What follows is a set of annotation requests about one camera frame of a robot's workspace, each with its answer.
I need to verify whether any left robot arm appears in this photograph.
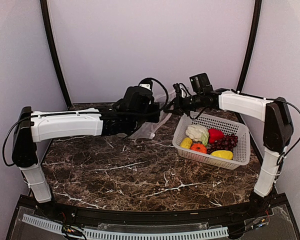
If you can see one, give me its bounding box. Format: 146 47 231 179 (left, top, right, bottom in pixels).
9 86 161 218

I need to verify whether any clear zip top bag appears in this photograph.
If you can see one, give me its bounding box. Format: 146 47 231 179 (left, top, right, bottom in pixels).
128 90 176 140

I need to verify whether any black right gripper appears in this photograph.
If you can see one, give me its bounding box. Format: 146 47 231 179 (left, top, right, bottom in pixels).
164 92 204 116

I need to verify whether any white slotted cable duct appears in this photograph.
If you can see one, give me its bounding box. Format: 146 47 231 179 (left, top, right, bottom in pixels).
22 214 229 240

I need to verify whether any purple toy grape bunch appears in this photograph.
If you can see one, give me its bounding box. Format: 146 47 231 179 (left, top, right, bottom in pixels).
207 134 238 154

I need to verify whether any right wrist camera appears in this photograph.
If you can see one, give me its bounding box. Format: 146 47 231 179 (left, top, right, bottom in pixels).
172 83 188 98

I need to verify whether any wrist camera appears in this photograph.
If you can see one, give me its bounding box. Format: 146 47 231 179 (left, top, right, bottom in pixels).
172 83 188 98
138 77 169 111

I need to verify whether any yellow toy mango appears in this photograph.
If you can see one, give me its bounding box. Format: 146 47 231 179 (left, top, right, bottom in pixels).
210 150 234 160

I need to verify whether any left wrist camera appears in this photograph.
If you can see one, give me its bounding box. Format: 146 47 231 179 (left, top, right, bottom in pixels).
138 77 169 111

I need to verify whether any black right corner post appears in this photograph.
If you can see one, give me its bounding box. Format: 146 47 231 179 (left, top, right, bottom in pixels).
236 0 262 92

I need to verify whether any red toy bell pepper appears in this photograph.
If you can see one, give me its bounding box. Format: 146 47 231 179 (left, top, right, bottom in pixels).
208 128 225 144

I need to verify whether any white perforated plastic basket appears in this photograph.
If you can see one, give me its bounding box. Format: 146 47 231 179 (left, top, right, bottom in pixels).
172 114 251 170

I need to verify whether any black front rail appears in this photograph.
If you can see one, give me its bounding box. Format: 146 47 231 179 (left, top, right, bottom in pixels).
17 193 288 226

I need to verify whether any yellow toy corn cob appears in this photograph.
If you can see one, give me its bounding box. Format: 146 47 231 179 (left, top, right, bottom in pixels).
180 137 193 149

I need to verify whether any black left corner post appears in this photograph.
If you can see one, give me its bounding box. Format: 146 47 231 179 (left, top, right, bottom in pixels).
39 0 72 109

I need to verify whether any white toy cauliflower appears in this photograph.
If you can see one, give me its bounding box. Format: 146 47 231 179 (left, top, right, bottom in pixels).
185 124 210 147

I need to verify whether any black corner post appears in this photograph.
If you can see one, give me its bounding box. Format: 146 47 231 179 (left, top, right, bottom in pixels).
39 0 72 109
236 0 262 92

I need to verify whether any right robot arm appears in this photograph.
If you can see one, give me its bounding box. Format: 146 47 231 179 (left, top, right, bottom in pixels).
172 73 294 198

